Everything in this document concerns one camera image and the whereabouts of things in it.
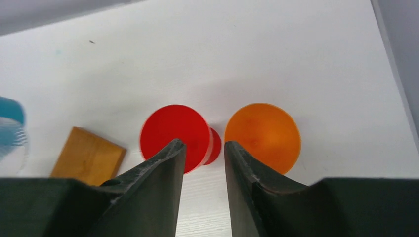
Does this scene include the clear patterned wine glass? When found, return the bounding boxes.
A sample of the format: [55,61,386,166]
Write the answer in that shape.
[0,130,29,178]

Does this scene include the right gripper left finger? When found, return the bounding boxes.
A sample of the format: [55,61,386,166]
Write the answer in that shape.
[0,139,186,237]

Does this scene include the orange wine glass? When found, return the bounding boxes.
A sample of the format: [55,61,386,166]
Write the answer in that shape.
[224,103,301,174]

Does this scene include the gold wire rack wooden base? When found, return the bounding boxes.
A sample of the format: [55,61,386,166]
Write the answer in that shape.
[50,127,126,186]

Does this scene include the red wine glass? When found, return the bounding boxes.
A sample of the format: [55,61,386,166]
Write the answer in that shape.
[139,104,222,174]

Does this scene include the blue wine glass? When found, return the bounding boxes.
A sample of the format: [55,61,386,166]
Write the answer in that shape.
[0,97,27,147]

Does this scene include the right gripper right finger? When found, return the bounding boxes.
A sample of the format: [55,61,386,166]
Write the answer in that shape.
[224,141,419,237]

